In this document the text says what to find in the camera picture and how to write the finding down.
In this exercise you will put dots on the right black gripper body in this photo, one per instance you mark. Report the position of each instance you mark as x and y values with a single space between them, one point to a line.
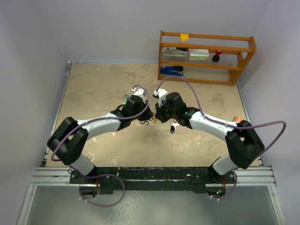
165 114

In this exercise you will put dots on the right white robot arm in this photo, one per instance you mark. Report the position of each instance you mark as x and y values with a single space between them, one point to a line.
244 145

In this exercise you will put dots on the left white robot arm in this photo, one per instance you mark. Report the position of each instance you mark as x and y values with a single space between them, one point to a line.
69 139

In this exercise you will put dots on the blue stapler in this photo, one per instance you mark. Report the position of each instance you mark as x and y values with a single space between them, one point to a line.
172 70

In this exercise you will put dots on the grey stapler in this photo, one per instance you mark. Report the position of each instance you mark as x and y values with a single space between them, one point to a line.
174 51

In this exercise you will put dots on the white cardboard box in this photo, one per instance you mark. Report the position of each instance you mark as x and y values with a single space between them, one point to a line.
198 54

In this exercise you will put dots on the orange packet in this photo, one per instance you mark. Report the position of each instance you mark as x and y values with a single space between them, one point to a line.
237 119

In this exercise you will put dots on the red black stamp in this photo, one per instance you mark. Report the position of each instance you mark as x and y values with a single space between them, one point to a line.
216 57

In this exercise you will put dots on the wooden shelf rack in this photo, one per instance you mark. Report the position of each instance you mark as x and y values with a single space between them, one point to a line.
232 59

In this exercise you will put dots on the yellow lid jar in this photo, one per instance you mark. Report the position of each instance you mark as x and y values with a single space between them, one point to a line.
184 37

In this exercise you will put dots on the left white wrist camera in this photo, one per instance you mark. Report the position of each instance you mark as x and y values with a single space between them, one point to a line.
139 92

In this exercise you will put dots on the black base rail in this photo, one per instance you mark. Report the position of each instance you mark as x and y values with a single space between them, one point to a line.
194 179

